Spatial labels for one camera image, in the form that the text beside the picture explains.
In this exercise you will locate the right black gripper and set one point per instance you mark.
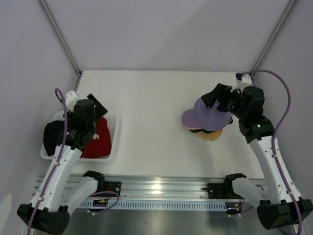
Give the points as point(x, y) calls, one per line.
point(219, 92)

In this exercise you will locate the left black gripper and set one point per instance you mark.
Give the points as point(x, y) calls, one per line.
point(99, 109)

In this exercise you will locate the lavender baseball cap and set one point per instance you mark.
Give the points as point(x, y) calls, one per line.
point(210, 119)

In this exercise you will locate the dark green baseball cap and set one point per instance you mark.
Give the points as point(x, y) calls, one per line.
point(207, 132)

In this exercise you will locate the pink baseball cap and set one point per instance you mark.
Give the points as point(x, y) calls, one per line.
point(191, 128)

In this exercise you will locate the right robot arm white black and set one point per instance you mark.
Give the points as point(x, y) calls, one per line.
point(282, 204)

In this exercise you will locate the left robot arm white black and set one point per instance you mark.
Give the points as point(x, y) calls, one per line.
point(49, 210)

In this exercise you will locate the red baseball cap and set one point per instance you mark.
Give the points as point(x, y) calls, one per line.
point(100, 145)

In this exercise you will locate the wooden hat stand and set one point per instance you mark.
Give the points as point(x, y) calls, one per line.
point(210, 136)

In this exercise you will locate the black baseball cap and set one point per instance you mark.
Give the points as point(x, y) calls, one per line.
point(53, 134)

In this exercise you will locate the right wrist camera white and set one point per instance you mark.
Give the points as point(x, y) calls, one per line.
point(243, 80)

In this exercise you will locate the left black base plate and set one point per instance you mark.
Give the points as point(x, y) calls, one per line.
point(113, 186)

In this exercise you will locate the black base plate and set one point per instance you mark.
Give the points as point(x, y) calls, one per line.
point(113, 186)
point(216, 191)

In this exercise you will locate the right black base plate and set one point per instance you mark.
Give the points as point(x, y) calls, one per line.
point(216, 191)

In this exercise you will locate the white slotted cable duct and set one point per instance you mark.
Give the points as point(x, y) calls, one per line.
point(94, 204)

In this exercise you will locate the left aluminium frame post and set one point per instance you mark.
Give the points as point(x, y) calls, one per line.
point(59, 35)

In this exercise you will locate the aluminium frame post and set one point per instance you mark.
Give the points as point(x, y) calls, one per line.
point(278, 28)
point(59, 35)

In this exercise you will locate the right aluminium frame post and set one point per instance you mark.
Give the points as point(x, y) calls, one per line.
point(278, 28)

